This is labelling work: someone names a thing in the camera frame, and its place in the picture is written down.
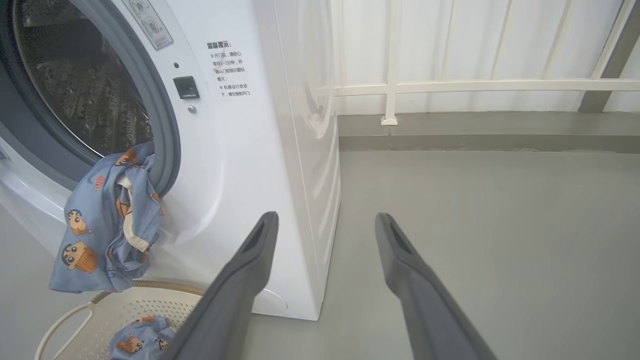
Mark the round white filter cover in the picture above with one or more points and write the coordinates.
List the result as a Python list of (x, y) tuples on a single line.
[(272, 302)]

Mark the black door lock socket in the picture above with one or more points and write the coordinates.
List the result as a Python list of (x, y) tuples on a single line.
[(186, 87)]

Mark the steel washer drum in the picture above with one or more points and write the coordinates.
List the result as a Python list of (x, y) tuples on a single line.
[(85, 85)]

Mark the blue cartoon print garment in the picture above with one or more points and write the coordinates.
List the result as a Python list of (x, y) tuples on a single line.
[(142, 340), (100, 225)]

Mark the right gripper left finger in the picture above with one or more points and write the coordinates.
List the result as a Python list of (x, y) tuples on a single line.
[(225, 310)]

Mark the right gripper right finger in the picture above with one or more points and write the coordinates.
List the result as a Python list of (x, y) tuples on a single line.
[(430, 315)]

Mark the grey metal post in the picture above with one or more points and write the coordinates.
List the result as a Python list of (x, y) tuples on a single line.
[(612, 60)]

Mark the grey instruction sticker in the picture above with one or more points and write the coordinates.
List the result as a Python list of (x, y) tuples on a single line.
[(150, 22)]

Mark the white metal railing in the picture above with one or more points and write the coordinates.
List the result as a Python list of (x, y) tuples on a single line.
[(450, 87)]

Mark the white front-load washing machine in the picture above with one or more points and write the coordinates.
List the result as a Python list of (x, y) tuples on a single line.
[(240, 175)]

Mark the cream perforated laundry basket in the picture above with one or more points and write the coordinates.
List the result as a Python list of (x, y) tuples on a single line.
[(125, 310)]

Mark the grey rubber door gasket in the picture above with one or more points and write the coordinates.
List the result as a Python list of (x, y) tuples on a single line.
[(162, 120)]

